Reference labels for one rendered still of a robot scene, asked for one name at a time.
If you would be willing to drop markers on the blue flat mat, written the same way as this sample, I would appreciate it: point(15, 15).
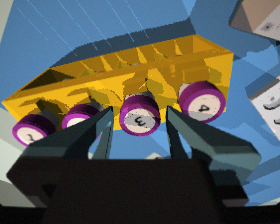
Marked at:
point(41, 34)

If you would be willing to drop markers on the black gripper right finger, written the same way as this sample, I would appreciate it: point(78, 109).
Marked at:
point(230, 159)

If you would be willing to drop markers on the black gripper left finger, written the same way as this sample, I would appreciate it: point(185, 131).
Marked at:
point(73, 142)

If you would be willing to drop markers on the purple screw cap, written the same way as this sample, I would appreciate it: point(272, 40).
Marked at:
point(203, 101)
point(139, 115)
point(78, 113)
point(31, 128)

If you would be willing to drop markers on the grey key desk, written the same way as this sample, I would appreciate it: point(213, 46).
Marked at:
point(259, 16)

